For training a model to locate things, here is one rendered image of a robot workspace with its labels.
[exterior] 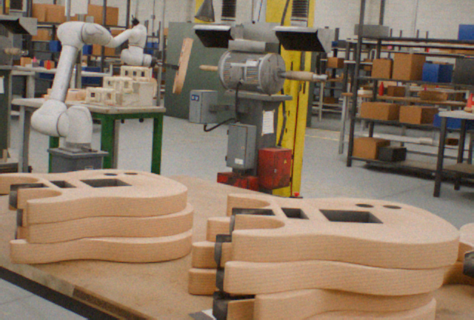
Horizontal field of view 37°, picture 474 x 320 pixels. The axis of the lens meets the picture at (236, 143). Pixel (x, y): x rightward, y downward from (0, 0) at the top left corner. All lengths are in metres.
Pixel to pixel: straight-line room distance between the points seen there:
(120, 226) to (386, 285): 0.65
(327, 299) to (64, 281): 0.53
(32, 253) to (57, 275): 0.09
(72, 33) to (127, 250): 3.23
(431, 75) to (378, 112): 0.82
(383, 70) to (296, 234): 8.11
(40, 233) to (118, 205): 0.18
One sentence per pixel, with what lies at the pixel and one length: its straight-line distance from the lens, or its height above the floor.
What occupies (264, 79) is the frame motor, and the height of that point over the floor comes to 1.21.
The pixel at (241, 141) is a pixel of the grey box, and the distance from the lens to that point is 4.32.
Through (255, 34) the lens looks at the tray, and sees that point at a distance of 4.59.
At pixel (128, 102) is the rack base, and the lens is 5.14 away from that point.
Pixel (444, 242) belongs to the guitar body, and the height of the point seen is 1.08.
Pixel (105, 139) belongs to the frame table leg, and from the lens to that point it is 4.88.
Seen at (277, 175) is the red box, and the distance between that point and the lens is 4.36.
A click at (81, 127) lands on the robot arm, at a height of 0.86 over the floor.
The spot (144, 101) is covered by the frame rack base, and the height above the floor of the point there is 0.97.
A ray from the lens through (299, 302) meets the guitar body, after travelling 1.15.
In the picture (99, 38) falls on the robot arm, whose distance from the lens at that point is 4.62.
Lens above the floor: 1.36
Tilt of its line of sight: 7 degrees down
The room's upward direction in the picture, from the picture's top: 4 degrees clockwise
